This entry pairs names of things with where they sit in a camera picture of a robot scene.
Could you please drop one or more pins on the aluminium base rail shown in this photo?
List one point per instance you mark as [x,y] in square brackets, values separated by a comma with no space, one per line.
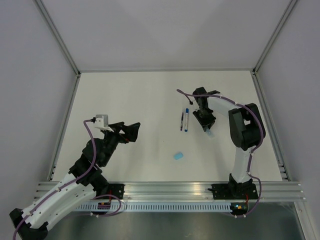
[272,191]

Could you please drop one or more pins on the white marker pen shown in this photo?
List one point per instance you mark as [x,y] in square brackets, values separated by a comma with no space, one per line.
[186,121]

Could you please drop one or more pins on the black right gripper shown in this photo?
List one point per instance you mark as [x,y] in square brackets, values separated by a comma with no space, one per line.
[210,122]

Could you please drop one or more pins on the light blue highlighter pen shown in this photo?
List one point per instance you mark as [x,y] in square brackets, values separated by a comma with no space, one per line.
[209,133]

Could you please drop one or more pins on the purple gel pen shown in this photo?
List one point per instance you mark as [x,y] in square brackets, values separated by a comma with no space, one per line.
[181,127]

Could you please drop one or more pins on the right aluminium frame post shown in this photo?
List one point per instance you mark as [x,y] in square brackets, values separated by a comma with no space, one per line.
[281,23]

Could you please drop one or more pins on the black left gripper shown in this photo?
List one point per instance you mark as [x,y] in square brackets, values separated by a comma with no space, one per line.
[131,135]

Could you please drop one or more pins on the light blue eraser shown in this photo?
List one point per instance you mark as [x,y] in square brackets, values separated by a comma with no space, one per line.
[178,156]

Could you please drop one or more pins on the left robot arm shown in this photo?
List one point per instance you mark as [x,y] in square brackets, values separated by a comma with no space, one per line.
[83,182]

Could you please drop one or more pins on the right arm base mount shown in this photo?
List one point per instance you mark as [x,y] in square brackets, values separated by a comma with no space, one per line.
[234,190]

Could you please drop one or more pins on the left aluminium frame post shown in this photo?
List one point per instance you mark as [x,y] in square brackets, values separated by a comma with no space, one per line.
[56,35]

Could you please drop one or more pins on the aluminium frame post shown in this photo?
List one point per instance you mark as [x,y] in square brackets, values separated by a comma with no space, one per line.
[281,23]
[56,35]

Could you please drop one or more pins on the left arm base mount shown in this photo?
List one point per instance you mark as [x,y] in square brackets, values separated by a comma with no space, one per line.
[115,189]

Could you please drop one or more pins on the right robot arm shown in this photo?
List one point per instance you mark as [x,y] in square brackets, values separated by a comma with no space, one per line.
[246,128]

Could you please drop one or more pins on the slotted cable duct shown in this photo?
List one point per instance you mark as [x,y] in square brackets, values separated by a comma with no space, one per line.
[157,207]

